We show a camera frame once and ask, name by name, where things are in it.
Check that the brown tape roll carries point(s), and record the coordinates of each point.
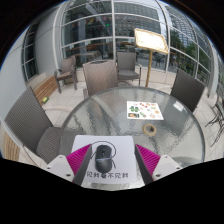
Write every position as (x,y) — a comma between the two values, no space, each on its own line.
(145,130)

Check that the white printed mouse pad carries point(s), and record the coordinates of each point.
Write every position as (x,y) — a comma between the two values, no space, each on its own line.
(125,156)

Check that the gold menu stand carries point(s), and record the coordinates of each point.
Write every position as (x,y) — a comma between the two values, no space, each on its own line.
(151,40)

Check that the small green yellow block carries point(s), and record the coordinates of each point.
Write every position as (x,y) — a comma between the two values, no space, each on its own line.
(45,99)

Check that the black computer mouse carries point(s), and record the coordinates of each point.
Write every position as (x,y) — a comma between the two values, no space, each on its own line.
(103,159)

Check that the grey wicker chair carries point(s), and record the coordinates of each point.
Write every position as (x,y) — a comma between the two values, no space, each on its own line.
(186,90)
(66,70)
(100,76)
(28,120)
(127,65)

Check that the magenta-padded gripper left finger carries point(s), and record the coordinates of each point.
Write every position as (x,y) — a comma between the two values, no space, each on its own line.
(78,160)

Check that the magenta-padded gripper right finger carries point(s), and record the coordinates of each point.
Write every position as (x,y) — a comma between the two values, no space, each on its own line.
(149,160)

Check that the wooden slat bench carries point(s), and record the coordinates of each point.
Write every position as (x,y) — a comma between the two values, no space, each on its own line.
(45,88)
(9,146)

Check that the colourful printed menu card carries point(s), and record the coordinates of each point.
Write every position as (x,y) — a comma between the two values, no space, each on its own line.
(145,110)

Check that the black metal folding furniture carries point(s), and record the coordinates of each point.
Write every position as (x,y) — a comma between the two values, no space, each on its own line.
(218,116)

